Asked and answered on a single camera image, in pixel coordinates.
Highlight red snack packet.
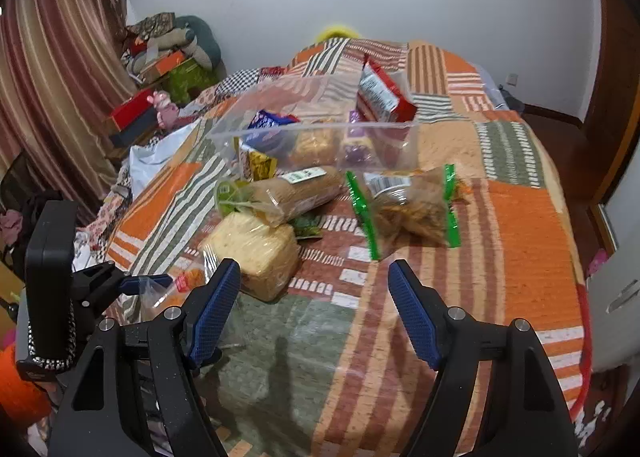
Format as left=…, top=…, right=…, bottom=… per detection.
left=356, top=56, right=419, bottom=124

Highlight light green plastic bag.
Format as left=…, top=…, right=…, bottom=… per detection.
left=215, top=180, right=257, bottom=218

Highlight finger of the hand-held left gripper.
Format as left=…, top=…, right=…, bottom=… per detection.
left=119, top=273, right=174, bottom=297

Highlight small dark green packet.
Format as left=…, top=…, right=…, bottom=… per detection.
left=290, top=214, right=324, bottom=241

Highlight green cardboard box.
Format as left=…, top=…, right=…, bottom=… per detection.
left=167, top=59, right=217, bottom=104

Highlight white cabinet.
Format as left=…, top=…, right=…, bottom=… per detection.
left=582, top=202, right=640, bottom=374

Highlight striped red curtain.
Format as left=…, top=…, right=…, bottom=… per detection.
left=0, top=0, right=137, bottom=224

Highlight pink plush toy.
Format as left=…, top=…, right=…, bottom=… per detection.
left=149, top=91, right=180, bottom=129

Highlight purple snack packet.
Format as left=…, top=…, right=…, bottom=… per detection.
left=345, top=109, right=375, bottom=165

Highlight blue snack packet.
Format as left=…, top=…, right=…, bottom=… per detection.
left=248, top=109, right=301, bottom=134

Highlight yellow snack packet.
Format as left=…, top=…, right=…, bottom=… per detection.
left=240, top=144, right=279, bottom=182

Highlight bagged bread rolls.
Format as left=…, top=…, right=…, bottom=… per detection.
left=290, top=129, right=337, bottom=164

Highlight green-edged chips bag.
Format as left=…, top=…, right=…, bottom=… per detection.
left=346, top=164, right=464, bottom=261

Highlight red and black box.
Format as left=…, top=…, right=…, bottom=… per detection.
left=104, top=89, right=162, bottom=148

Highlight long bagged bread loaf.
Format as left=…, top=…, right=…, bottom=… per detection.
left=242, top=166, right=351, bottom=229

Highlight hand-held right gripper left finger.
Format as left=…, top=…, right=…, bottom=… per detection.
left=47, top=258, right=243, bottom=457

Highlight wooden door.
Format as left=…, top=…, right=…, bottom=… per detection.
left=582, top=0, right=640, bottom=210

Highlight checkered cloth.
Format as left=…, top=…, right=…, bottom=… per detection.
left=192, top=68, right=287, bottom=108

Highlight orange cardboard box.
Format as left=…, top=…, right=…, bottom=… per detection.
left=139, top=51, right=194, bottom=84

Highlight patterned folded cloth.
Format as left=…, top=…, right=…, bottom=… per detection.
left=126, top=12, right=177, bottom=40

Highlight white plastic bag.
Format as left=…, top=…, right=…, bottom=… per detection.
left=129, top=127, right=202, bottom=188

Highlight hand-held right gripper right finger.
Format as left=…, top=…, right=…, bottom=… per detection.
left=387, top=259, right=583, bottom=457

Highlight orange round object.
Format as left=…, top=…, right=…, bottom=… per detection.
left=0, top=342, right=54, bottom=429

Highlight yellow round object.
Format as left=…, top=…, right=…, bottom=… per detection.
left=317, top=24, right=362, bottom=43

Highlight clear plastic storage bin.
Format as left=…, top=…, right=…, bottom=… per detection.
left=207, top=74, right=422, bottom=176

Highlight sliced bread loaf bag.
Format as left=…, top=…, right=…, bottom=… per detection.
left=140, top=212, right=302, bottom=310

